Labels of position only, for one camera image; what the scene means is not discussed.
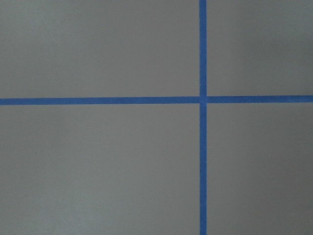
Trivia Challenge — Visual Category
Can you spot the blue tape strip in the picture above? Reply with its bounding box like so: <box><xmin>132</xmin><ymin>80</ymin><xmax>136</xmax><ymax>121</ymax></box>
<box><xmin>0</xmin><ymin>95</ymin><xmax>313</xmax><ymax>106</ymax></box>
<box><xmin>199</xmin><ymin>0</ymin><xmax>208</xmax><ymax>235</ymax></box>

